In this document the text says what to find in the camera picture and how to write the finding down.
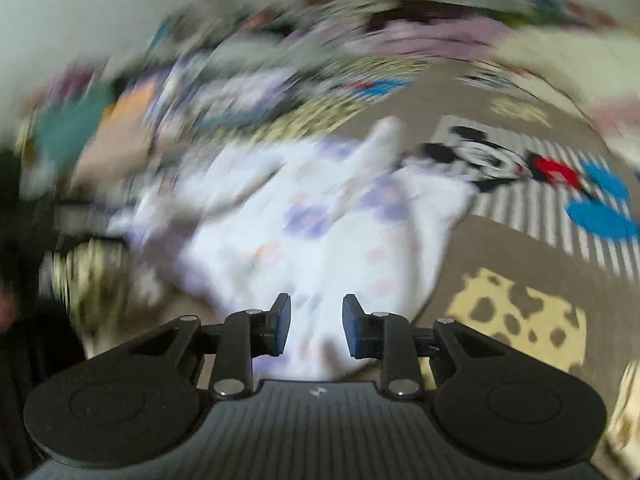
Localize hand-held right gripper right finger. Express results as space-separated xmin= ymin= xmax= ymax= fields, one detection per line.
xmin=342 ymin=294 xmax=507 ymax=401

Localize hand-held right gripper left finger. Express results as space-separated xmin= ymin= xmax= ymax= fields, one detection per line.
xmin=119 ymin=293 xmax=292 ymax=401

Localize white purple-print garment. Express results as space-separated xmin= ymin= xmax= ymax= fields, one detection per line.
xmin=107 ymin=117 xmax=476 ymax=381

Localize folded purple striped clothes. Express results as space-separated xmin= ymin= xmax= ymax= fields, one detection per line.
xmin=150 ymin=60 xmax=313 ymax=133

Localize cartoon mouse printed blanket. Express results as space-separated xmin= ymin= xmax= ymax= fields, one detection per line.
xmin=40 ymin=55 xmax=640 ymax=480

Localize beige folded cloth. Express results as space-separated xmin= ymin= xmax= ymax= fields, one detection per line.
xmin=72 ymin=122 xmax=153 ymax=188

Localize yellow cloth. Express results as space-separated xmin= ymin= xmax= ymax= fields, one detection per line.
xmin=106 ymin=81 xmax=157 ymax=123

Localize teal cloth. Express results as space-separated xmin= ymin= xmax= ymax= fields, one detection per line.
xmin=31 ymin=89 xmax=117 ymax=173

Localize purple blanket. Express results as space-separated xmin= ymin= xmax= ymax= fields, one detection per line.
xmin=295 ymin=10 xmax=508 ymax=63

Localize cream quilt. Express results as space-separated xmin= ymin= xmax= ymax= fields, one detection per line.
xmin=492 ymin=22 xmax=640 ymax=128

